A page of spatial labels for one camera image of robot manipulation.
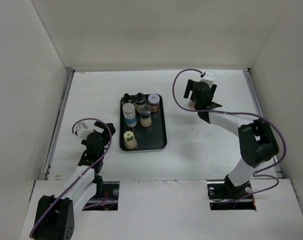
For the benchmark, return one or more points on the black rectangular plastic tray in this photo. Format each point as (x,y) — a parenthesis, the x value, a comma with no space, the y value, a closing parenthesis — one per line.
(149,138)

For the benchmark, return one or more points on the pink-cap pepper shaker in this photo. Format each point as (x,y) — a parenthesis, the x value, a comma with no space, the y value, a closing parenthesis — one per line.
(191,104)

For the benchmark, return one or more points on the clear-lid blue-label bottle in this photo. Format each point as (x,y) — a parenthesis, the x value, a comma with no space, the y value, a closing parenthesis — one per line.
(129,113)

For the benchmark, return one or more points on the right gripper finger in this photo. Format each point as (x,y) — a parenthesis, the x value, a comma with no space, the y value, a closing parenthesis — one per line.
(212,90)
(189,90)

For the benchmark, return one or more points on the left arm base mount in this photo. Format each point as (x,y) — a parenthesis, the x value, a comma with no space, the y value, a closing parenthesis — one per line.
(106,198)

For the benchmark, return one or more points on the black-cap pale spice bottle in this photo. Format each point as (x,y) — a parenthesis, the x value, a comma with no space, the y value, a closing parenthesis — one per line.
(139,100)

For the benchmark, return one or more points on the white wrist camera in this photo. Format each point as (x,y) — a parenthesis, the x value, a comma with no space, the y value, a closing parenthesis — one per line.
(81,130)
(208,77)

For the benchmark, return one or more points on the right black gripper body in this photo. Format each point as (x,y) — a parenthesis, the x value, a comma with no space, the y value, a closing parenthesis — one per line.
(197,105)

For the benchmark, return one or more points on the yellow-cap cream bottle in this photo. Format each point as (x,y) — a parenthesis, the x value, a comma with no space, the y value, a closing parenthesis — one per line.
(130,141)

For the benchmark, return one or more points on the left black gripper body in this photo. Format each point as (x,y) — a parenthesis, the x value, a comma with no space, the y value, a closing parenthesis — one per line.
(102,150)

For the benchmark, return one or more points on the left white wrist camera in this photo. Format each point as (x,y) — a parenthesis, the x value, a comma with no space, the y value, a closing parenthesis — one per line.
(81,130)

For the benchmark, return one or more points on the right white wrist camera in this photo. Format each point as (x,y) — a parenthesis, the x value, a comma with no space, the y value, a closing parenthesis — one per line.
(208,77)

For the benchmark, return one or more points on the dark-cap beige spice bottle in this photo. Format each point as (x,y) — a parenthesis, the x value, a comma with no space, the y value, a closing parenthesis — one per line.
(145,116)

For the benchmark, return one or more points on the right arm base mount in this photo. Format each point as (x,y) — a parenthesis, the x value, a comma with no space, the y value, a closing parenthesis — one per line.
(223,196)

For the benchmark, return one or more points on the black-cap brown spice bottle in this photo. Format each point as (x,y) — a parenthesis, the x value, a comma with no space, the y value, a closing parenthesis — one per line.
(127,98)

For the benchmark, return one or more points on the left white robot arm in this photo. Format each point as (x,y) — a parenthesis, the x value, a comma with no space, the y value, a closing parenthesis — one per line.
(55,214)

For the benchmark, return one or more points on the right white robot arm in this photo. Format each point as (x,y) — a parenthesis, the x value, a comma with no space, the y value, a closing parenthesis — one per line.
(257,142)

